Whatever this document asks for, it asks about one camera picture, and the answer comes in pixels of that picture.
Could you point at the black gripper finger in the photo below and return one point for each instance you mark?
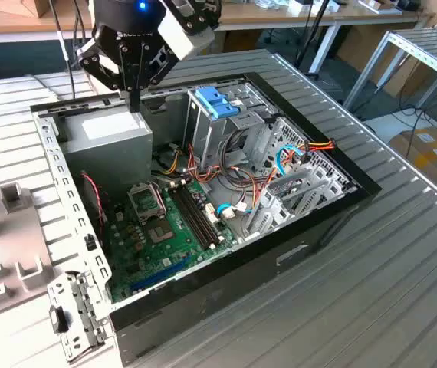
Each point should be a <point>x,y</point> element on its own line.
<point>99,61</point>
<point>161,69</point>

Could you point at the grey metal disk bay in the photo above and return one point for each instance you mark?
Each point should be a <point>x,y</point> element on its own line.
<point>272,218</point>

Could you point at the blue plastic drive latch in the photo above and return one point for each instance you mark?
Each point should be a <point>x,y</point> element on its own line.
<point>211,99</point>

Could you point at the small cardboard box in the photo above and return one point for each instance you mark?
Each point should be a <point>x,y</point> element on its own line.
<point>34,5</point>

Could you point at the grey metal drive cage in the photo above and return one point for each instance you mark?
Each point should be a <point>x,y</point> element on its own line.
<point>207,142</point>

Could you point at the grey power supply unit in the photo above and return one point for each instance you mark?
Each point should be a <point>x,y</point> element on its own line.
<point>107,153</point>

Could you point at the black RAM slot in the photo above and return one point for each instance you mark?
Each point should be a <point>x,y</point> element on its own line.
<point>199,216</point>
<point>204,216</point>
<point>189,216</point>
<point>194,216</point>

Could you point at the CPU socket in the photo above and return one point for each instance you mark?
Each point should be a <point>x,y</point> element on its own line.
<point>160,232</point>

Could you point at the green motherboard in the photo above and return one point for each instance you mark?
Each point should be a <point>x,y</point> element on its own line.
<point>180,249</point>

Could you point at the small black clip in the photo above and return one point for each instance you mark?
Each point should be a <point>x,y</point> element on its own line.
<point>90,242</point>

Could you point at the grey parts rack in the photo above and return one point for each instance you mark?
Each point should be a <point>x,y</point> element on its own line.
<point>11,237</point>

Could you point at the blue expansion slot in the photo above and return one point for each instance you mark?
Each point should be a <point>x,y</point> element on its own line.
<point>161,274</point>

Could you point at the black open PC case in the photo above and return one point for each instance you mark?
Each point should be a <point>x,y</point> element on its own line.
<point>241,291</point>

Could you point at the black plastic case latch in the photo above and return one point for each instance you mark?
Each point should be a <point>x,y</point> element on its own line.
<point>58,320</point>

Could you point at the wooden desk white frame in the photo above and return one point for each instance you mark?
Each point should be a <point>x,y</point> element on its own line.
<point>280,17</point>

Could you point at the silver card retention bracket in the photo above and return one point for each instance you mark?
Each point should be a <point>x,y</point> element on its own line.
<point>84,306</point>

